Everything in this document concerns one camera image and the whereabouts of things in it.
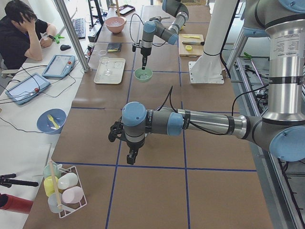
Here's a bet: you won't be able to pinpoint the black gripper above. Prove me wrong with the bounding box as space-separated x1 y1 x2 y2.
126 140 144 165
142 55 148 70

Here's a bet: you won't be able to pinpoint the green ceramic bowl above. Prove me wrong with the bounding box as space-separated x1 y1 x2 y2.
134 68 153 83

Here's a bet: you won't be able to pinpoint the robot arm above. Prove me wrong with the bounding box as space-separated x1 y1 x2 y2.
132 0 189 70
118 0 305 165

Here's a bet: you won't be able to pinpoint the ice cubes in bowl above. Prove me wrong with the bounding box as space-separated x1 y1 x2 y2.
139 73 149 80

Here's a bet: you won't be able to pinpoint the pink bowl with ice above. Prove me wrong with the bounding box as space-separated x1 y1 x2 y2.
104 17 127 34

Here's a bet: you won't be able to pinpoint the metal ice scoop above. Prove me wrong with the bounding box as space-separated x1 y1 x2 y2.
149 16 171 21

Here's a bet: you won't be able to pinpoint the blue bowl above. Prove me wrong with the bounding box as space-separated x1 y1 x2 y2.
37 109 67 135

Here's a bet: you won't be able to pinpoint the cream serving tray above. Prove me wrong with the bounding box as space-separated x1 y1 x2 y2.
93 57 126 84

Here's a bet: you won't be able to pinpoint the grey folded cloth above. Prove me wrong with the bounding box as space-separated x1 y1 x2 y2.
107 42 122 52

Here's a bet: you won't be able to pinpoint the clear glass on tray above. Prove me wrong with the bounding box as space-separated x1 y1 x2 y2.
100 56 112 75

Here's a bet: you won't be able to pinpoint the small glass dish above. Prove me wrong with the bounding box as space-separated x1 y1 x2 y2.
98 50 107 56

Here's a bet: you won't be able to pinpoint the wooden cutting board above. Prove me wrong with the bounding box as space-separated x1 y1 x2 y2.
178 34 204 57

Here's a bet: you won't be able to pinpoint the half lemon slice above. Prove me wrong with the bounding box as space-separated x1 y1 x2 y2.
185 45 193 52

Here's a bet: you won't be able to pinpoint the black tray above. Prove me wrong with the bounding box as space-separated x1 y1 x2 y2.
119 4 135 16

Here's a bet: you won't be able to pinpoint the yellow plastic knife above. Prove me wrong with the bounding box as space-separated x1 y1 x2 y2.
182 35 201 39

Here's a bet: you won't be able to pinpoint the steel muddler black cap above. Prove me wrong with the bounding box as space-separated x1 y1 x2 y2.
182 41 205 46

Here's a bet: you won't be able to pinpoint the white cup in rack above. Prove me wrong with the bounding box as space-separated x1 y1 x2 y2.
57 172 78 190

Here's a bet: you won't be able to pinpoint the pink cup in rack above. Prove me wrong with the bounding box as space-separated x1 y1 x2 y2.
62 186 84 204

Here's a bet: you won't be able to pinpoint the black keyboard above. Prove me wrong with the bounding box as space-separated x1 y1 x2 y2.
72 18 86 39

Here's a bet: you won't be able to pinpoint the computer mouse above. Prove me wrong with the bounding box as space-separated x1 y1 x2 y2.
60 44 71 51

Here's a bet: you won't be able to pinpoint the blue teach pendant far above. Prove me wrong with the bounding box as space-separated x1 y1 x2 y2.
42 55 75 78

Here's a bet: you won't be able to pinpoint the blue teach pendant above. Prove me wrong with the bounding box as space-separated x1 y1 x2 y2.
5 73 51 105
42 55 75 78

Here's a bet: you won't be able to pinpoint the green cup in rack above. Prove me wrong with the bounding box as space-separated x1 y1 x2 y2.
43 162 62 179

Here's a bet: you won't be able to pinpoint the yellow cup in rack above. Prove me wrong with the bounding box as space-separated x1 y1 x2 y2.
43 176 55 197

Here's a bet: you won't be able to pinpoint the clear cup in rack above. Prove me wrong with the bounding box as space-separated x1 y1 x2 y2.
48 193 63 213

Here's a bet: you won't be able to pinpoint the yellow plastic fork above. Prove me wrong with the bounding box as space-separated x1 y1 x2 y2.
47 114 60 129

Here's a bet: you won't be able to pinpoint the green clamp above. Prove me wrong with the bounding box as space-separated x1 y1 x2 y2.
54 34 64 44

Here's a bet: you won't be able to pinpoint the blue teach pendant near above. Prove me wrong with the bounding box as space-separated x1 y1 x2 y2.
5 73 51 105

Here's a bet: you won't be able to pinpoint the person in black shirt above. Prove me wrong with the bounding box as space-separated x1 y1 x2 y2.
0 0 57 70

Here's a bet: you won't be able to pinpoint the red cylinder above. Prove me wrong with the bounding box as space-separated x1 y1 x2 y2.
0 194 33 214

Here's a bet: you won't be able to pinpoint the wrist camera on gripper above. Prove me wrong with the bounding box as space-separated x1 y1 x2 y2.
132 40 142 52

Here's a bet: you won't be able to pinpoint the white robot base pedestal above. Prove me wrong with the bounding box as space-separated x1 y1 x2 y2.
189 0 239 84

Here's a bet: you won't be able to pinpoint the white wire cup rack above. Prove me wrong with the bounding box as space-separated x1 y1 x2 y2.
55 166 87 219

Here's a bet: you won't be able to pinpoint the wooden rack handle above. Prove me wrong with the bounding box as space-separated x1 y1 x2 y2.
49 160 62 211

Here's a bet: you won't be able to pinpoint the aluminium frame post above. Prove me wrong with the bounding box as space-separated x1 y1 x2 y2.
54 0 90 73

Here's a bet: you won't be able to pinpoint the black tripod handle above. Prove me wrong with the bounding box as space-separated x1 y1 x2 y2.
0 174 39 188

